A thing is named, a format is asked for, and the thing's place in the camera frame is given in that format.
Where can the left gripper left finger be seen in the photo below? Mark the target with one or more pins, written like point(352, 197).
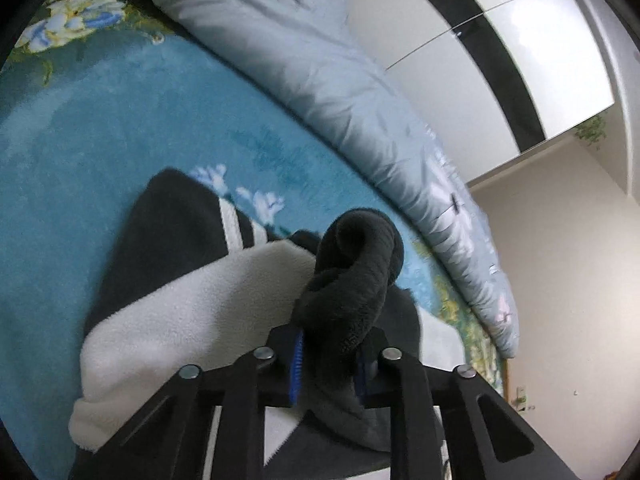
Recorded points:
point(206, 423)

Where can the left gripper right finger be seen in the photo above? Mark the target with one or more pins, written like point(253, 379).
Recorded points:
point(429, 408)

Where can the black white fleece jacket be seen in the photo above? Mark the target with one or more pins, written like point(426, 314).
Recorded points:
point(193, 280)

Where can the green hanging plant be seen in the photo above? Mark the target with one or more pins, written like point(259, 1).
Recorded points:
point(591, 131)

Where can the teal floral bed blanket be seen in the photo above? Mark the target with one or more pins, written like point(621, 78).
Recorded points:
point(98, 97)

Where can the white black wardrobe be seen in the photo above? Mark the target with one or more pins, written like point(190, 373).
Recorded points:
point(493, 78)

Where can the blue floral quilt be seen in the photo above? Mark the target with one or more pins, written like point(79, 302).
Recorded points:
point(303, 53)

